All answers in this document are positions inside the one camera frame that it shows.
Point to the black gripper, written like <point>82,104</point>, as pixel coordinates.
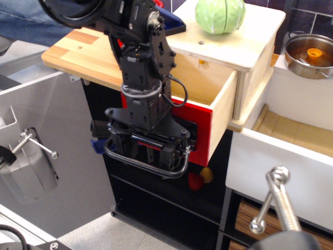
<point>145,110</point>

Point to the black metal drawer handle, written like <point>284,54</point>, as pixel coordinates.
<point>170,131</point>

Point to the red front wooden drawer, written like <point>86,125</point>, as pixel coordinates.
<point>211,96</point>

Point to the plywood box housing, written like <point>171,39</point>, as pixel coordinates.
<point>247,50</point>

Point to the red toy strawberry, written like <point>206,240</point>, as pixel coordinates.
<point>195,181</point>

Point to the yellow toy fruit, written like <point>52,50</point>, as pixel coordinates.
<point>207,175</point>

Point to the black cabinet shelf unit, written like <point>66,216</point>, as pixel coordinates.
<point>193,219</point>

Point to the grey cabinet door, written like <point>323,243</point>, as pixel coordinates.
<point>58,182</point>

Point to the blue Irwin bar clamp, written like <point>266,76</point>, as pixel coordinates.
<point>171,22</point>

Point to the steel clamp screw right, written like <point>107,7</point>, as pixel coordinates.
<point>276,179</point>

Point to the white toy sink unit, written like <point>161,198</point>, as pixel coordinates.
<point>253,154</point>

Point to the green toy cabbage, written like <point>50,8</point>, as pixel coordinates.
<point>219,17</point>

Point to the blue jeans leg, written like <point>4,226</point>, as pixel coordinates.
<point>26,21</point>

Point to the steel cooking pot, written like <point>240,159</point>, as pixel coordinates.
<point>298,62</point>

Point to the orange toy in pot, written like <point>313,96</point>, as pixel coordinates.
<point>314,53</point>

